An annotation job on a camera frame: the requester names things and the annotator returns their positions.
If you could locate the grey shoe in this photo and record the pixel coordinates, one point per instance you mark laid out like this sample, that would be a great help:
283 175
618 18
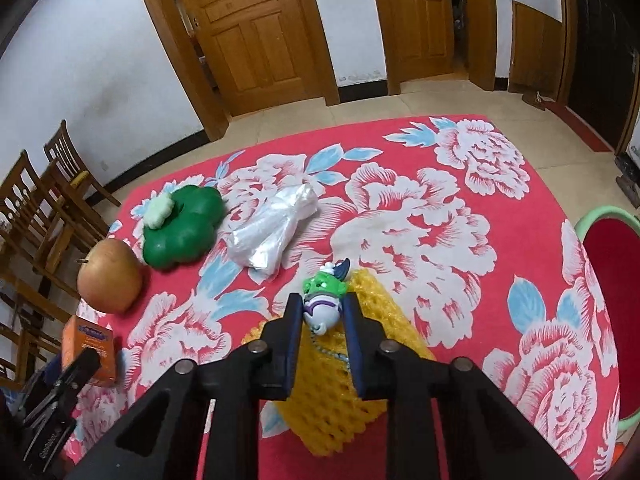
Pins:
627 172

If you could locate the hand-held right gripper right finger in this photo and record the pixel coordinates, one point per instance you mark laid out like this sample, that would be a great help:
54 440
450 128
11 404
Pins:
356 355

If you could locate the wooden chair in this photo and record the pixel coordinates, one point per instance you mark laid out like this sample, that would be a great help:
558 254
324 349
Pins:
25 195
67 160

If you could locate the clear plastic bag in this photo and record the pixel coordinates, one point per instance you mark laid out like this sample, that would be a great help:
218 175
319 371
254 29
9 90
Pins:
272 230

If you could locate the green clover-shaped toy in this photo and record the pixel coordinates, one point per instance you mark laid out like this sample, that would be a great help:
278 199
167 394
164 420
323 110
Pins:
190 225

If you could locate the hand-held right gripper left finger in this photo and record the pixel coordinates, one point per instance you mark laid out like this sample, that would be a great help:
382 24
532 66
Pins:
292 355

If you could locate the black door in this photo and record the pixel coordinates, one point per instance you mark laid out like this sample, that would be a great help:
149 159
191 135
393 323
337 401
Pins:
600 50

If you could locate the brown shoes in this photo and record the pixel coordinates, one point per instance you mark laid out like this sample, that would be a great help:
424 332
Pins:
537 100

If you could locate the small orange box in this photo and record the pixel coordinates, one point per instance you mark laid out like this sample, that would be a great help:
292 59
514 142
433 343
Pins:
92 340

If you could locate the red floral blanket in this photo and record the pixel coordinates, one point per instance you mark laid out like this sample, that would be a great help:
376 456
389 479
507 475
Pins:
425 260

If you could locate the yellow foam net sleeve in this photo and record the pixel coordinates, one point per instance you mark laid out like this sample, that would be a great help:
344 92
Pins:
330 415

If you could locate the red door mat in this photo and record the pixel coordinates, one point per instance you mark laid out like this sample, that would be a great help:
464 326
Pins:
585 127

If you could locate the apple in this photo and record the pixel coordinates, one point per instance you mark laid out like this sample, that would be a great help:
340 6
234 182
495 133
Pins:
107 280

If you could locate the red bucket with green rim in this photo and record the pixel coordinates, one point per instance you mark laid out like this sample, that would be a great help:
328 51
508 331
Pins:
607 310

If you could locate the panelled wooden door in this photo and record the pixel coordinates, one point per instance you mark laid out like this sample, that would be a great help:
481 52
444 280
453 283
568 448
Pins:
420 15
250 25

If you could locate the low wooden wall panel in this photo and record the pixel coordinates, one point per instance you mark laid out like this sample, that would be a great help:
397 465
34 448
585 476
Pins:
535 50

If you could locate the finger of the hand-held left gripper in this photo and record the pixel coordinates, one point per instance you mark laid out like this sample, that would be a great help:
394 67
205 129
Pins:
80 367

